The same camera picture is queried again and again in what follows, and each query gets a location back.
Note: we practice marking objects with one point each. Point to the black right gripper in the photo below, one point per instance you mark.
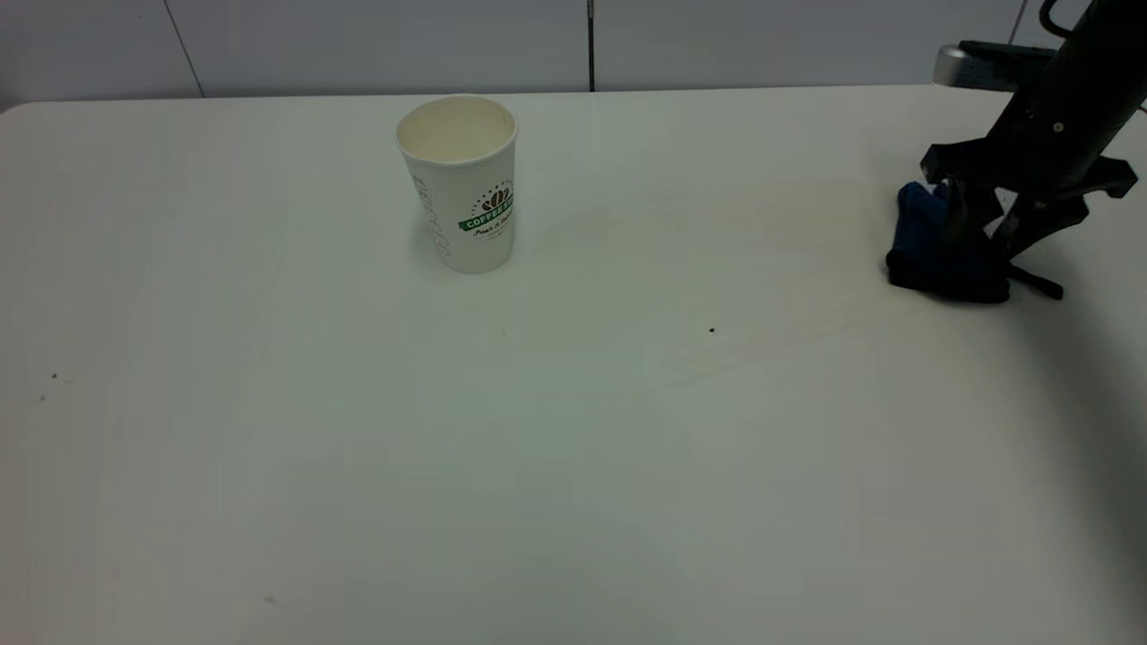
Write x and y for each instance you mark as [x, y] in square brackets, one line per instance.
[1048, 143]

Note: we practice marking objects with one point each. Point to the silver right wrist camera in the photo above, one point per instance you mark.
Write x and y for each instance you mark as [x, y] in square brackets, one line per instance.
[977, 64]

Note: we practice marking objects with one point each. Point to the white paper coffee cup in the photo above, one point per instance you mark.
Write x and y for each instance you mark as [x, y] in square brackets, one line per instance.
[461, 206]

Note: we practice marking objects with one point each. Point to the blue cloth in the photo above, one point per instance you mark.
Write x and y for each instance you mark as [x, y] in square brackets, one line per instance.
[941, 260]

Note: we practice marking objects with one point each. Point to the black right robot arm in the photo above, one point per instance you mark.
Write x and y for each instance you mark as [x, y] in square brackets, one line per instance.
[1107, 40]

